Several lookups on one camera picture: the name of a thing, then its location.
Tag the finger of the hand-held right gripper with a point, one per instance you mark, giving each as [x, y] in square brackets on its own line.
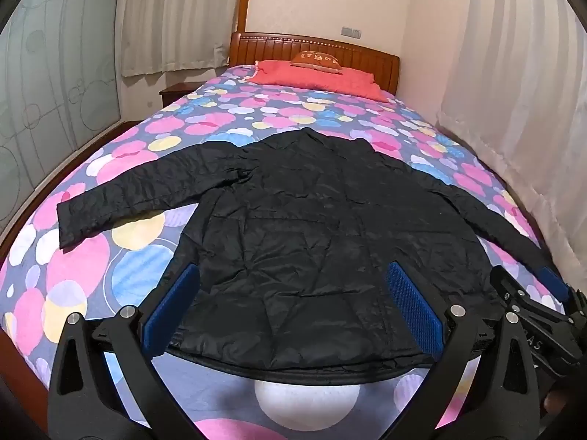
[552, 284]
[509, 288]

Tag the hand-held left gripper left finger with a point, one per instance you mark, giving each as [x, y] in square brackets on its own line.
[169, 307]

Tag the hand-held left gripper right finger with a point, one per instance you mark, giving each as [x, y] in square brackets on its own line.
[415, 305]

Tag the black padded jacket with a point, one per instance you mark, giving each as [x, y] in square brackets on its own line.
[298, 238]

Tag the circle patterned bed sheet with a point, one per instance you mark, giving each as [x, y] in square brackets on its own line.
[183, 123]

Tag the long cream curtain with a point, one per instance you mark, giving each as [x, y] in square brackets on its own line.
[527, 101]

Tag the wooden nightstand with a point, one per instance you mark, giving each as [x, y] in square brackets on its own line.
[176, 92]

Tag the red folded blanket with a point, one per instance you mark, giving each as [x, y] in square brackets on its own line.
[312, 82]

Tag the frosted glass wardrobe door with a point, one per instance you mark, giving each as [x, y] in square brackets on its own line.
[55, 78]

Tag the orange printed cushion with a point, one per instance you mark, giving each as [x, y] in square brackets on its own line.
[316, 59]

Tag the wooden bed headboard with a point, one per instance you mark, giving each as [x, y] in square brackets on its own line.
[275, 48]

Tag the short cream curtain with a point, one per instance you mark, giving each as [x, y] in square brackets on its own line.
[174, 18]

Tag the wall socket panel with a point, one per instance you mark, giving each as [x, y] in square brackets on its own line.
[351, 33]

